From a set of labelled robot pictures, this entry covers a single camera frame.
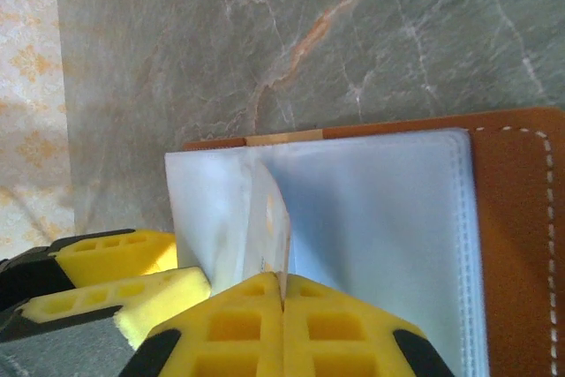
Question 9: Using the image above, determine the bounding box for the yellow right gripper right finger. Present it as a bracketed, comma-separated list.
[282, 274, 456, 377]

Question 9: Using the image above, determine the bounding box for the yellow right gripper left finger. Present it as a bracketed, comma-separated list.
[118, 271, 283, 377]

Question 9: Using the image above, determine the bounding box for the brown leather card holder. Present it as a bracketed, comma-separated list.
[183, 106, 565, 377]

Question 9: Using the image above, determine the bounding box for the white plastic credit card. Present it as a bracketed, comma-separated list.
[241, 160, 291, 285]

